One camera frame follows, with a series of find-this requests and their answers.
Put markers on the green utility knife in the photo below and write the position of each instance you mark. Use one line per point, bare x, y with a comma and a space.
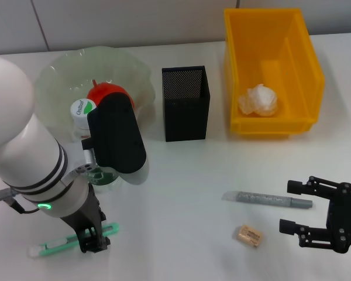
55, 243

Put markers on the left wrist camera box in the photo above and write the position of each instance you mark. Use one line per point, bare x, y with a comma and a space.
117, 131

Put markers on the grey glitter pen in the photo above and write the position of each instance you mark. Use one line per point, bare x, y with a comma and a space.
266, 199

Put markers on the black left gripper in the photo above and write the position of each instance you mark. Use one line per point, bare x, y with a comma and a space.
85, 218

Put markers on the beige eraser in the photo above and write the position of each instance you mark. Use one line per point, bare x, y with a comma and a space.
248, 236

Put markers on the clear green-label water bottle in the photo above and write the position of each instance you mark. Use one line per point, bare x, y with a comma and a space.
81, 109

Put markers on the yellow plastic bin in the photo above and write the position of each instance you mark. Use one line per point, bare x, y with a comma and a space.
269, 58

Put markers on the pale green glass fruit plate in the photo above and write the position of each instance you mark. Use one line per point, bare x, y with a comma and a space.
61, 76

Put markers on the white paper ball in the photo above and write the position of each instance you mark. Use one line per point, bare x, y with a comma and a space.
258, 101

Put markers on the black mesh pen holder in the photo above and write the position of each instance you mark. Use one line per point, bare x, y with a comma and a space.
187, 117

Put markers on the orange fruit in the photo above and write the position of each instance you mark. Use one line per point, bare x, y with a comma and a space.
105, 89

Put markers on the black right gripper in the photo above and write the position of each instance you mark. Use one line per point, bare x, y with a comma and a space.
346, 216

